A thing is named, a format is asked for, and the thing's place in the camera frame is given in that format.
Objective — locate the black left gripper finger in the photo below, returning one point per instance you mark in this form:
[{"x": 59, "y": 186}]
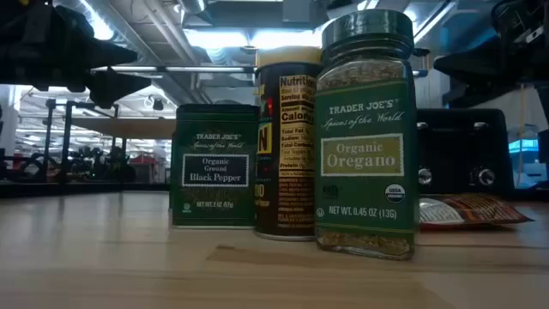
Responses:
[
  {"x": 107, "y": 53},
  {"x": 116, "y": 86}
]

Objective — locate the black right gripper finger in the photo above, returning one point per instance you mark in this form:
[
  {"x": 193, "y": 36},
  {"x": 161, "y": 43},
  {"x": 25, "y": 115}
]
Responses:
[{"x": 480, "y": 66}]

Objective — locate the green black pepper tin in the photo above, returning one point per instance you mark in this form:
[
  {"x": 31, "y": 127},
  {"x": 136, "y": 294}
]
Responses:
[{"x": 214, "y": 193}]

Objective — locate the oregano glass jar green lid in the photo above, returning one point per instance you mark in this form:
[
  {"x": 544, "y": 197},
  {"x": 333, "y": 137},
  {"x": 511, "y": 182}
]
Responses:
[{"x": 364, "y": 193}]

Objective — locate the yellow lid black spice can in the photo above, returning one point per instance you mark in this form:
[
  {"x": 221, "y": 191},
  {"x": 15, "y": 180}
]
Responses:
[{"x": 287, "y": 150}]

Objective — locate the grey overhead crossbar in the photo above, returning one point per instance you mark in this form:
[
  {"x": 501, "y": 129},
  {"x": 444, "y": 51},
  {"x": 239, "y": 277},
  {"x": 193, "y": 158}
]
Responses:
[{"x": 171, "y": 68}]

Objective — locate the red background cart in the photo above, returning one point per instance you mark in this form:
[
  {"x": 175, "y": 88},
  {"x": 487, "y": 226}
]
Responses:
[{"x": 143, "y": 165}]

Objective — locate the black toaster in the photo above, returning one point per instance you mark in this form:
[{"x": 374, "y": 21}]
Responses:
[{"x": 454, "y": 150}]

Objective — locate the blue lit monitor screen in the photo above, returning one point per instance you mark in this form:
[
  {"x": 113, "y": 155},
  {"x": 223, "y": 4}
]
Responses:
[{"x": 523, "y": 146}]

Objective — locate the brown foil spice packet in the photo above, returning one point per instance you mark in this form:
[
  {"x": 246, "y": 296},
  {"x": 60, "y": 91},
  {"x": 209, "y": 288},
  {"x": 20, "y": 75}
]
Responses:
[{"x": 472, "y": 210}]

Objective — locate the black background rig frame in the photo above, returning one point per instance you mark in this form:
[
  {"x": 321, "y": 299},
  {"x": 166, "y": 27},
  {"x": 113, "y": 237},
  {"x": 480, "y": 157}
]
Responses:
[{"x": 68, "y": 141}]

